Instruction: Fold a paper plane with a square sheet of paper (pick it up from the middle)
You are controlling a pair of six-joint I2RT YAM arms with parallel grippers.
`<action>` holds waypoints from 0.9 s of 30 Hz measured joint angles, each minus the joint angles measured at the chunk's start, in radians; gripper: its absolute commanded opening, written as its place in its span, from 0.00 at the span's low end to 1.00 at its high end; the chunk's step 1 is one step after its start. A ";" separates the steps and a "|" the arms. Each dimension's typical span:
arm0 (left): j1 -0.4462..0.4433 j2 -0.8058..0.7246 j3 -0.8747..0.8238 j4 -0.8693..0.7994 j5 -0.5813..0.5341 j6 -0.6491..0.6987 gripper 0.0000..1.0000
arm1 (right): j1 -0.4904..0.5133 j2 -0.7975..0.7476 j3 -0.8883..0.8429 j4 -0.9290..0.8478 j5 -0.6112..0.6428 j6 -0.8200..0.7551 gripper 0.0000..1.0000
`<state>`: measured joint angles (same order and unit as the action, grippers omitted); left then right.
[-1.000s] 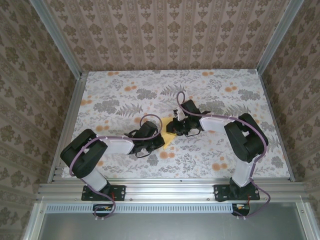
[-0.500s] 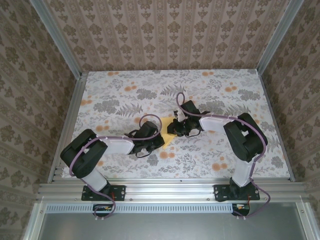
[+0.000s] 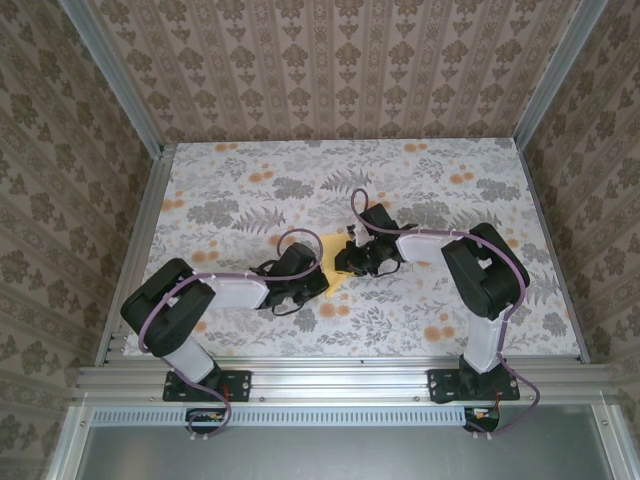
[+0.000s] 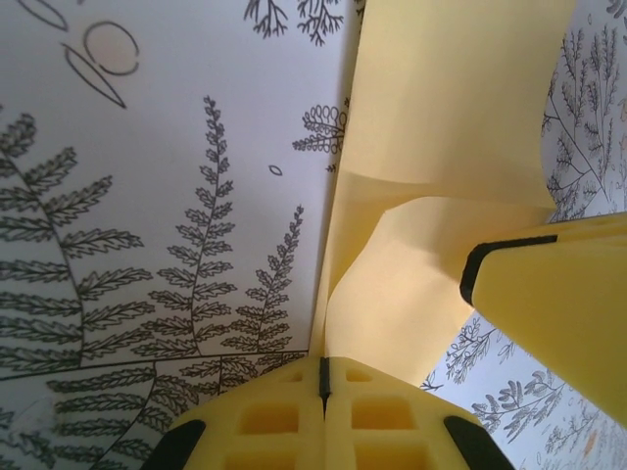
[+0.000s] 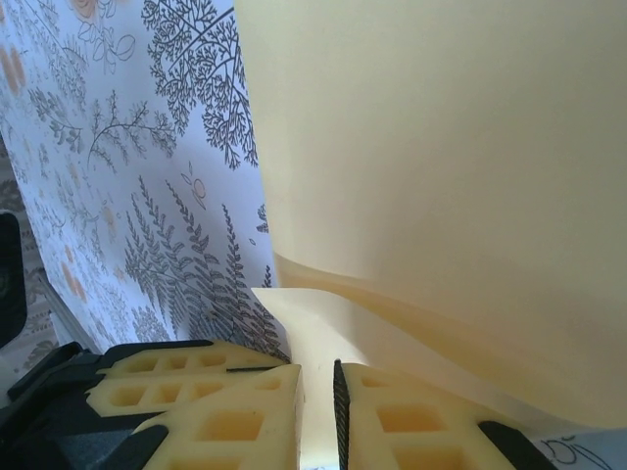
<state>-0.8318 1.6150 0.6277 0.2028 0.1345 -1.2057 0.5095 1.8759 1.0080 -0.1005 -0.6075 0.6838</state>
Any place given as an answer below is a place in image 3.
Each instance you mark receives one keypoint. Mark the aluminium cross beam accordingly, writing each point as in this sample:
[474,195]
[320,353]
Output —
[340,382]

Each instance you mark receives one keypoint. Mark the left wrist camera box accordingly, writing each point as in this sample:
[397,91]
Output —
[296,260]

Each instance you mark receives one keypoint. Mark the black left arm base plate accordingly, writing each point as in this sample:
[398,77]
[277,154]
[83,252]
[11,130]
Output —
[240,385]

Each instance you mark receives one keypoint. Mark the floral patterned table mat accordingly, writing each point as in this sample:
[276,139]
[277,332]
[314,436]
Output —
[300,165]

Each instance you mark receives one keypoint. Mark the aluminium side rail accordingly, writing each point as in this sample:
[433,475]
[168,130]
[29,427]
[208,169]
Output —
[151,200]
[540,210]

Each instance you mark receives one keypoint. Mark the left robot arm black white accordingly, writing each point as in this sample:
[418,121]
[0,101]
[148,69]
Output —
[160,310]

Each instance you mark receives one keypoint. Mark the grey sheet metal panel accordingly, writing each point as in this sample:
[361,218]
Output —
[325,455]

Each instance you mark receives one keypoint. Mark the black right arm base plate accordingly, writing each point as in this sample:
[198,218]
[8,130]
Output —
[440,385]

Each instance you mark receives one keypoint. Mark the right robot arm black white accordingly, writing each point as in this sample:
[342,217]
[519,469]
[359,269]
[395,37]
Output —
[485,280]

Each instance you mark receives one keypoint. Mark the aluminium frame post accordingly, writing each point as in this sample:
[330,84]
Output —
[115,80]
[555,70]

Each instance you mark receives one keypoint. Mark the yellow paper sheet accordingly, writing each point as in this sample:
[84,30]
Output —
[334,288]

